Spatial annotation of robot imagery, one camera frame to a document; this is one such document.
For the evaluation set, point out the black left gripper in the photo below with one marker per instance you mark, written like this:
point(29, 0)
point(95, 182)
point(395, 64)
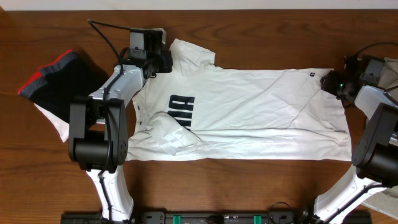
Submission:
point(164, 56)

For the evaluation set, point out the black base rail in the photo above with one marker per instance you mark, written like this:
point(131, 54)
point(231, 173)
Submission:
point(276, 215)

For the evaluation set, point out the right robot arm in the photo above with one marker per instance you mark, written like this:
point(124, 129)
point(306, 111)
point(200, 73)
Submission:
point(374, 160)

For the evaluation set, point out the white Puma t-shirt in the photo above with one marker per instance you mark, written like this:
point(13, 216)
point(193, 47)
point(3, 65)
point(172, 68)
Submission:
point(200, 110)

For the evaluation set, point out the folded white garment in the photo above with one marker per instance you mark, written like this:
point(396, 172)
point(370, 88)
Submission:
point(61, 126)

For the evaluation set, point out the grey khaki garment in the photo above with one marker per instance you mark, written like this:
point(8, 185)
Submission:
point(386, 201)

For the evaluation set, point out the folded black garment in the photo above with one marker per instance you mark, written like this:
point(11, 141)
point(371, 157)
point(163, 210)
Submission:
point(73, 76)

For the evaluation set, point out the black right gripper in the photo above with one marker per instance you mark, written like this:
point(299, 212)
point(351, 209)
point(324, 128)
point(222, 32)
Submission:
point(328, 84)

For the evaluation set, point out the folded red garment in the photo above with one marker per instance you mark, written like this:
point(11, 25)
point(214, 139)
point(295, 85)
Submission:
point(38, 74)

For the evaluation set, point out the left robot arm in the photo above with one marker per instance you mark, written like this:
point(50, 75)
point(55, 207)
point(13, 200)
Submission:
point(98, 132)

